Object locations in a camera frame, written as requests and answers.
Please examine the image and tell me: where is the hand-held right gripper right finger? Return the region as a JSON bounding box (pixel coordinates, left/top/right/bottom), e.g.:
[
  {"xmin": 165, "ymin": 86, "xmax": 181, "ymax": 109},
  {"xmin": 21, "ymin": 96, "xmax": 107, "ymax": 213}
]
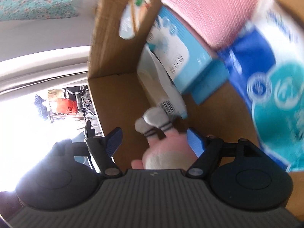
[{"xmin": 186, "ymin": 128, "xmax": 259, "ymax": 178}]

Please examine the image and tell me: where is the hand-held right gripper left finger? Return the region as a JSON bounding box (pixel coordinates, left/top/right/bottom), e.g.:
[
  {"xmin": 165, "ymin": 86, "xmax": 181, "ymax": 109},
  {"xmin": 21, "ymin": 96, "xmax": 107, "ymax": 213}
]
[{"xmin": 53, "ymin": 127, "xmax": 123, "ymax": 177}]

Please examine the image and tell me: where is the pink plush toy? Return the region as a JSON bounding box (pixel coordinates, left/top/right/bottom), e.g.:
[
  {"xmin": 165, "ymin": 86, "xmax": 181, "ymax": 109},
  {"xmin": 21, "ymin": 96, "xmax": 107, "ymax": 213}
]
[{"xmin": 131, "ymin": 107, "xmax": 199, "ymax": 170}]

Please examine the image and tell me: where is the clear noodle packet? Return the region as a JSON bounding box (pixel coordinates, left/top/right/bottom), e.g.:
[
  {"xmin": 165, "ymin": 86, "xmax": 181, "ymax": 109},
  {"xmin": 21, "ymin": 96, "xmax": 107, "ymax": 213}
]
[{"xmin": 137, "ymin": 44, "xmax": 188, "ymax": 119}]

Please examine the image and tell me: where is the light blue white box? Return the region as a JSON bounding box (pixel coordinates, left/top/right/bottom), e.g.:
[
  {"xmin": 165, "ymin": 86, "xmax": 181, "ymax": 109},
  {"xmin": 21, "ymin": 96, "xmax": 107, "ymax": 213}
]
[{"xmin": 145, "ymin": 6, "xmax": 230, "ymax": 105}]

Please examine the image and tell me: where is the blue wet wipes pack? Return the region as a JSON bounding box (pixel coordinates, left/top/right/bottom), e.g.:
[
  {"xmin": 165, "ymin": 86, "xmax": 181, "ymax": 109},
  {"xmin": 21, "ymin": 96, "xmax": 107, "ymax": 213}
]
[{"xmin": 217, "ymin": 0, "xmax": 304, "ymax": 173}]

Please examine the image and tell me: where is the cardboard box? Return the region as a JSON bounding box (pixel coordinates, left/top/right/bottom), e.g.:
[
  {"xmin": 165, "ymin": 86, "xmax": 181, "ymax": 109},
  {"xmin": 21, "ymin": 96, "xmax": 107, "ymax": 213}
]
[{"xmin": 87, "ymin": 0, "xmax": 304, "ymax": 209}]

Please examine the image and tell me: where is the pink towel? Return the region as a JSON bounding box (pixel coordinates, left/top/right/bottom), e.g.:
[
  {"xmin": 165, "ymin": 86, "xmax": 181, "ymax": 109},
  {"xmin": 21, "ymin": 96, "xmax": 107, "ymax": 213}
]
[{"xmin": 160, "ymin": 0, "xmax": 262, "ymax": 50}]

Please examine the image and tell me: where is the wheelchair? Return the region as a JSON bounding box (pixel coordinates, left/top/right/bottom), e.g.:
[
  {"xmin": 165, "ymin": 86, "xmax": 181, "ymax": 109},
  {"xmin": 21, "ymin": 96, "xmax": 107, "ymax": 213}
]
[{"xmin": 63, "ymin": 85, "xmax": 98, "ymax": 124}]

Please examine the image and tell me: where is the orange plastic bag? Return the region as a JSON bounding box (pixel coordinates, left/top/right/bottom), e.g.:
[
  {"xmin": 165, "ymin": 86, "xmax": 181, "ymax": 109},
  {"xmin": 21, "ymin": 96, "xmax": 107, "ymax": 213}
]
[{"xmin": 56, "ymin": 98, "xmax": 78, "ymax": 114}]

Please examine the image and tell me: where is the dark blue dotted cloth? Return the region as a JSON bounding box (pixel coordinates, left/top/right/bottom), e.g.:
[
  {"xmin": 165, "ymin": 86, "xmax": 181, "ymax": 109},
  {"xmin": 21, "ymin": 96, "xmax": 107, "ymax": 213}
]
[{"xmin": 33, "ymin": 94, "xmax": 49, "ymax": 121}]

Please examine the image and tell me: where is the teal floral cloth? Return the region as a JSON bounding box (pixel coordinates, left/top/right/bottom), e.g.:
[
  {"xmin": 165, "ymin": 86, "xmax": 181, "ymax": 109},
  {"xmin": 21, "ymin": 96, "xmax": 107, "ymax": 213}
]
[{"xmin": 0, "ymin": 0, "xmax": 92, "ymax": 22}]

